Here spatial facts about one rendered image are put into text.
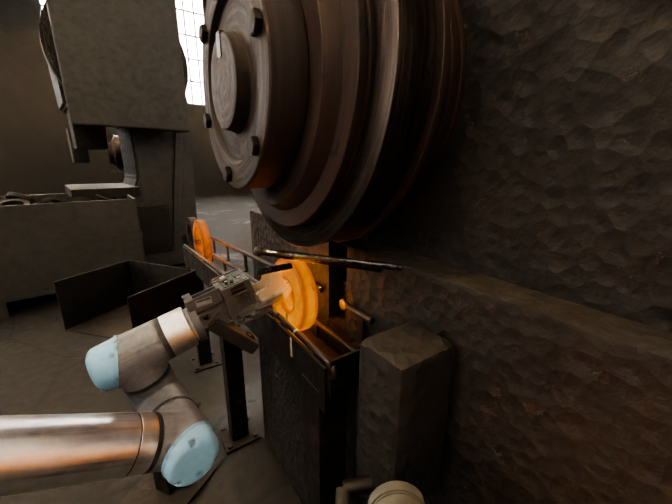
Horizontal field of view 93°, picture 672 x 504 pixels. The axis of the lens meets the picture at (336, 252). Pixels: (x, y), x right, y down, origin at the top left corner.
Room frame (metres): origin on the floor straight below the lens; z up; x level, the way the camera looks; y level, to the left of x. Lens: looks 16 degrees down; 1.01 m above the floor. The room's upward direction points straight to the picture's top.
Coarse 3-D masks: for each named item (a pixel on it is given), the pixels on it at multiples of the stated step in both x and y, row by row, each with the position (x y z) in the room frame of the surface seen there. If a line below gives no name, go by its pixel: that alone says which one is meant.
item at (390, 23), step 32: (384, 0) 0.35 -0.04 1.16; (416, 0) 0.36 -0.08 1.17; (384, 32) 0.35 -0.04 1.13; (416, 32) 0.36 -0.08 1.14; (384, 64) 0.34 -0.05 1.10; (416, 64) 0.36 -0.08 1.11; (384, 96) 0.34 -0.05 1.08; (416, 96) 0.36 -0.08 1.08; (384, 128) 0.34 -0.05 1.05; (416, 128) 0.38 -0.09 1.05; (384, 160) 0.37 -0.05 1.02; (352, 192) 0.38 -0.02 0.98; (384, 192) 0.40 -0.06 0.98; (320, 224) 0.44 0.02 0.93; (352, 224) 0.44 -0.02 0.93
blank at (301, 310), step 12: (276, 264) 0.65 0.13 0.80; (300, 264) 0.60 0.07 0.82; (288, 276) 0.61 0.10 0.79; (300, 276) 0.57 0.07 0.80; (312, 276) 0.59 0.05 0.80; (300, 288) 0.56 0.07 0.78; (312, 288) 0.57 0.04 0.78; (288, 300) 0.64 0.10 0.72; (300, 300) 0.56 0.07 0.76; (312, 300) 0.56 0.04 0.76; (288, 312) 0.60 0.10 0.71; (300, 312) 0.56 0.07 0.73; (312, 312) 0.56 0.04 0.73; (300, 324) 0.56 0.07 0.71; (312, 324) 0.58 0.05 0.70
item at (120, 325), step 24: (120, 264) 0.91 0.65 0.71; (144, 264) 0.91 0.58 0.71; (72, 288) 0.78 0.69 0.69; (96, 288) 0.83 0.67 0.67; (120, 288) 0.89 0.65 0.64; (144, 288) 0.92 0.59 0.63; (168, 288) 0.75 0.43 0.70; (192, 288) 0.83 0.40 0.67; (72, 312) 0.77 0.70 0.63; (96, 312) 0.82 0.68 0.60; (120, 312) 0.84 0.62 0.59; (144, 312) 0.69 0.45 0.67; (144, 480) 0.80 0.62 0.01
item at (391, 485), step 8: (376, 488) 0.25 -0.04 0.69; (384, 488) 0.25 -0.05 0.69; (392, 488) 0.25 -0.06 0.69; (400, 488) 0.25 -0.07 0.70; (408, 488) 0.25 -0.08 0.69; (416, 488) 0.25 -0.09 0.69; (376, 496) 0.24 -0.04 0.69; (384, 496) 0.24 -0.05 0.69; (392, 496) 0.24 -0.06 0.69; (400, 496) 0.24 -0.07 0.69; (408, 496) 0.24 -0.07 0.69; (416, 496) 0.24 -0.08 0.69
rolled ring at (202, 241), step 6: (198, 222) 1.26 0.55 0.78; (204, 222) 1.26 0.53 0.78; (198, 228) 1.24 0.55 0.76; (204, 228) 1.23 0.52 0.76; (198, 234) 1.33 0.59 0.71; (204, 234) 1.22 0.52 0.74; (198, 240) 1.33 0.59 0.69; (204, 240) 1.21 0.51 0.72; (210, 240) 1.22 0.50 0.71; (198, 246) 1.32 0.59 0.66; (204, 246) 1.20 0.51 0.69; (210, 246) 1.21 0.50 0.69; (198, 252) 1.31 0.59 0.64; (204, 252) 1.20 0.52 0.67; (210, 252) 1.21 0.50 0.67; (210, 258) 1.23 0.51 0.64
